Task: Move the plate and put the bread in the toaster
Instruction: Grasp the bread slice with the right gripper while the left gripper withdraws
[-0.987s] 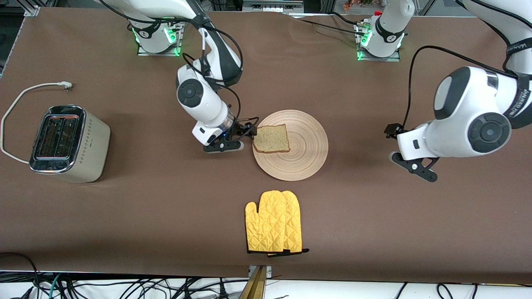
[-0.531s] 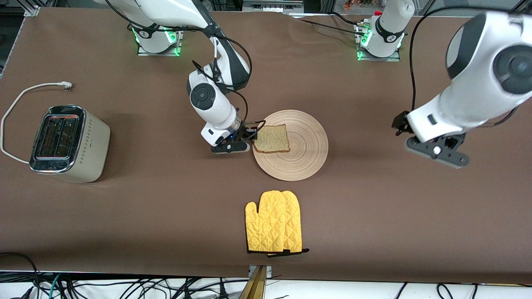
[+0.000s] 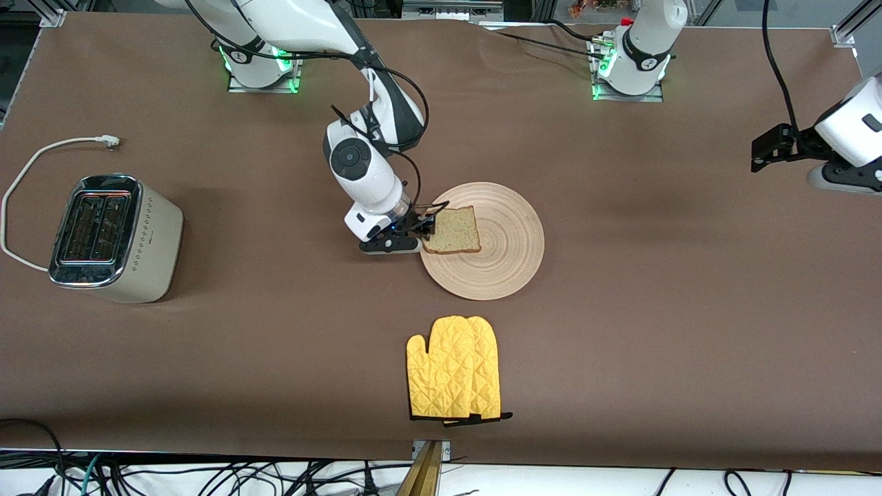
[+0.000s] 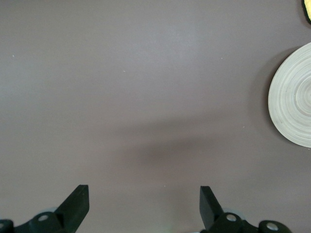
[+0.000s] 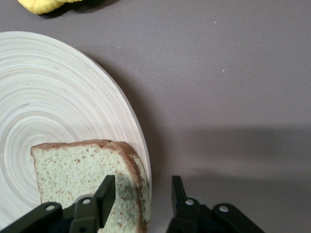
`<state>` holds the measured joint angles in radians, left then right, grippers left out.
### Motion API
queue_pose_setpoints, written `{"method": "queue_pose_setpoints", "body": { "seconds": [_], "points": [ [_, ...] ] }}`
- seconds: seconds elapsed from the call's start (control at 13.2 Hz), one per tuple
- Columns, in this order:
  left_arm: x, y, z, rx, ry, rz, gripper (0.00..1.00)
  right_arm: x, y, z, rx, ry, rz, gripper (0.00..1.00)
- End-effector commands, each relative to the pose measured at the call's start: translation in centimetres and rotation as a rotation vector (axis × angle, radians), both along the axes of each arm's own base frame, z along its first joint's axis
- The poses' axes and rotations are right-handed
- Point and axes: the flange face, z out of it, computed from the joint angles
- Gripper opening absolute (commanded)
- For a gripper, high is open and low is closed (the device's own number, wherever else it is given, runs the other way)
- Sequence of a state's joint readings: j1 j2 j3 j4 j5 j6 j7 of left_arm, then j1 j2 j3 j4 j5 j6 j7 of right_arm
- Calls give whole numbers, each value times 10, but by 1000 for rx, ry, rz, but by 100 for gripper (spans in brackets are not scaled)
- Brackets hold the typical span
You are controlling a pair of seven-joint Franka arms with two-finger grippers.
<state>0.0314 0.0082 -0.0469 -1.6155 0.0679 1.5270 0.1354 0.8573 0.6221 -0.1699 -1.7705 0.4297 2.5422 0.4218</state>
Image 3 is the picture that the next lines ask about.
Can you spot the silver frame rail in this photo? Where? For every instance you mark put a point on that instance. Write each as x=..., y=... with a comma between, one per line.
x=448, y=10

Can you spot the brown table cover cloth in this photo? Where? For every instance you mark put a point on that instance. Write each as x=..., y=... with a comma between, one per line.
x=620, y=379

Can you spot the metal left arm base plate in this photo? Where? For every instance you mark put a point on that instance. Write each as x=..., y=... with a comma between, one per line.
x=634, y=98

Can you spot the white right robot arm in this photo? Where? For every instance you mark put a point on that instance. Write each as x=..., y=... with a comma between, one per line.
x=310, y=24

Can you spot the cream and chrome toaster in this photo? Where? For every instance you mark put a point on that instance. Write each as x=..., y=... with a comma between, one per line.
x=155, y=241

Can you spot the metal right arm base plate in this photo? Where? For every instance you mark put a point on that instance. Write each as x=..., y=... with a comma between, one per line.
x=262, y=89

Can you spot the yellow quilted oven mitt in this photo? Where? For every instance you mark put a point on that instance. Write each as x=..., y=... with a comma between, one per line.
x=451, y=372

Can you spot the brown bread slice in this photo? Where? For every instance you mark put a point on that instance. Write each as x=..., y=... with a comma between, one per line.
x=456, y=231

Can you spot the round wooden plate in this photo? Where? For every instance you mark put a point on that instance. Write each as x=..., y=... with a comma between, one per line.
x=503, y=255

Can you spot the silver corner bracket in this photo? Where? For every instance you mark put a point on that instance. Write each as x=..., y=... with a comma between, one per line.
x=54, y=18
x=844, y=36

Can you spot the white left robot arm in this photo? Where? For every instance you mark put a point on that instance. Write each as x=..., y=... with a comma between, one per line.
x=648, y=34

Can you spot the aluminium profile bar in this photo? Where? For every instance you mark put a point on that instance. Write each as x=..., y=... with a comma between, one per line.
x=424, y=475

